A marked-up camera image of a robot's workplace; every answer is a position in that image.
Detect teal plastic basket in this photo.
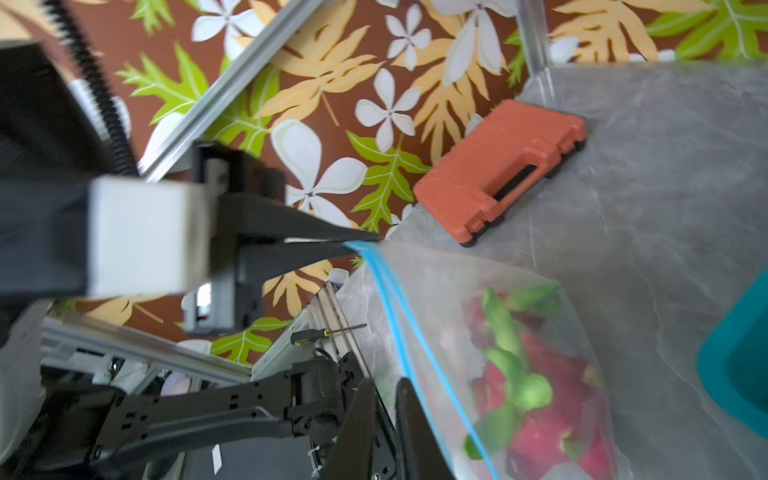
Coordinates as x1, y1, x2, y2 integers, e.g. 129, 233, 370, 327
697, 272, 767, 438

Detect red plastic tool case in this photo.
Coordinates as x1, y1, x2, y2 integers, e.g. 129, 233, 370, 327
414, 100, 588, 247

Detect dragon fruit bag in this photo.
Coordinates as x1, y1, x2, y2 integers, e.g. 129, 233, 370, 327
466, 283, 617, 479

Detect black handled screwdriver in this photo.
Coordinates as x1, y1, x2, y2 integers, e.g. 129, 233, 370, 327
290, 323, 366, 346

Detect clear zip-top bag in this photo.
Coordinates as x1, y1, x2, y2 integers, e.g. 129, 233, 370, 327
351, 240, 620, 479

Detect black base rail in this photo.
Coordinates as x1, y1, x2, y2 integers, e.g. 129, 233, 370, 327
1, 349, 364, 479

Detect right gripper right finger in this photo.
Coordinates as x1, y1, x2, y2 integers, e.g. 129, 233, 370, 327
395, 378, 455, 480

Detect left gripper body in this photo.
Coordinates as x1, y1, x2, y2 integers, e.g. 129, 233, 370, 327
182, 140, 285, 336

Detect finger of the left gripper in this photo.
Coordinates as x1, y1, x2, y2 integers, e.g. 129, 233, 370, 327
218, 193, 381, 242
236, 242, 353, 286

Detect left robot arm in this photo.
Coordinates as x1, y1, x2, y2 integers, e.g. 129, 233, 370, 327
1, 1, 377, 340

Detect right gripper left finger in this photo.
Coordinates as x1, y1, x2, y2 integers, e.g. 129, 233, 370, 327
320, 378, 396, 480

